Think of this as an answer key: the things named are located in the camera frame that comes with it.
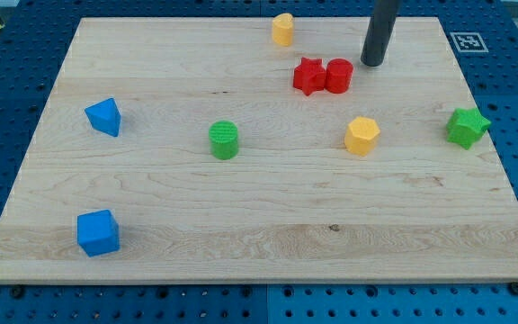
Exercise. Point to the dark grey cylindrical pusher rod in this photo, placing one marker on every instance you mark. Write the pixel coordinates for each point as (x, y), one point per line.
(379, 31)

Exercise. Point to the yellow hexagon block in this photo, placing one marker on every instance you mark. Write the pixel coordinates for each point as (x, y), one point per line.
(361, 136)

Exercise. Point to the red cylinder block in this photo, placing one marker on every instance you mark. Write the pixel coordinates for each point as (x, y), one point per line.
(339, 73)

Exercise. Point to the white fiducial marker tag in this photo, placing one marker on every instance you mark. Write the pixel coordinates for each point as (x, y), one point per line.
(468, 42)

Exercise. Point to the red star block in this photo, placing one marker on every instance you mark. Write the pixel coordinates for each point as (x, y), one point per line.
(309, 76)

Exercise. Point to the yellow heart block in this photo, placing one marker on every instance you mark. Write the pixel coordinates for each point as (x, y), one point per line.
(283, 29)

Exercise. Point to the green star block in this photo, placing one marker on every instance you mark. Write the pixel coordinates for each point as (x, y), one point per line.
(466, 126)

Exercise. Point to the green cylinder block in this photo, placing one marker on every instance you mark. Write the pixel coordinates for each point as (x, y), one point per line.
(223, 137)

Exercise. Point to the light wooden board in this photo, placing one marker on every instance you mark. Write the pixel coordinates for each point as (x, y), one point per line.
(294, 205)

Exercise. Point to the blue triangle block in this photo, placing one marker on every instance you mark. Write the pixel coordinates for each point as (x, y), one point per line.
(105, 117)

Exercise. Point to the blue cube block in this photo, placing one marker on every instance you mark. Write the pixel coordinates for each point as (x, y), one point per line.
(97, 233)

